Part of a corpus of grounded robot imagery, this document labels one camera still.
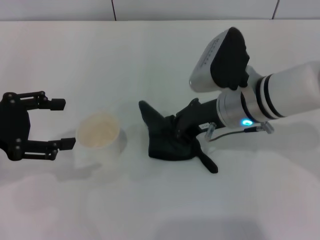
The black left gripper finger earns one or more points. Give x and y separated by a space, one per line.
60 145
53 103

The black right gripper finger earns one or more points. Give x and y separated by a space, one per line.
183 132
187 111

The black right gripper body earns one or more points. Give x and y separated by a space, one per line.
207 112

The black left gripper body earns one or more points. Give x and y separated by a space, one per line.
13 125

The dark blue rag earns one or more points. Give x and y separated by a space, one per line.
162 142

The white paper cup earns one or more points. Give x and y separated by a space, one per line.
98 135

